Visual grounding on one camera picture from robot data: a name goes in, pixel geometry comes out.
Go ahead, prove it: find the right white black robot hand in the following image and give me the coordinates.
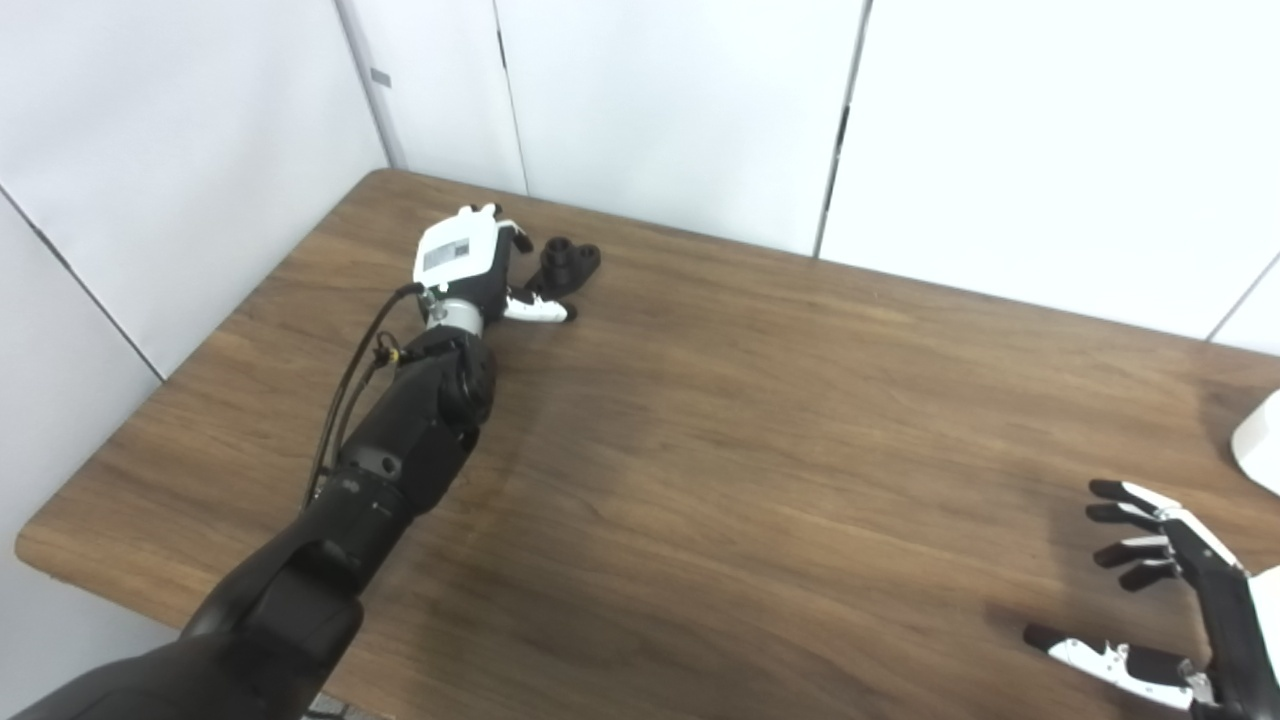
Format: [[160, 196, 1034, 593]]
[[1022, 478, 1280, 713]]

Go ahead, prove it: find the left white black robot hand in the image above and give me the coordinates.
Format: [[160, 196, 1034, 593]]
[[412, 203, 578, 326]]

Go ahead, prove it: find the black plastic holder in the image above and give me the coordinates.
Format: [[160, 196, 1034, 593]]
[[527, 236, 603, 298]]

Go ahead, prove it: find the round white plastic piece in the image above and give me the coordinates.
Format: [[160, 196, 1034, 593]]
[[1230, 390, 1280, 498]]

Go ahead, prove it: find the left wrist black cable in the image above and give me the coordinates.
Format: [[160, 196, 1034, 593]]
[[300, 283, 426, 511]]

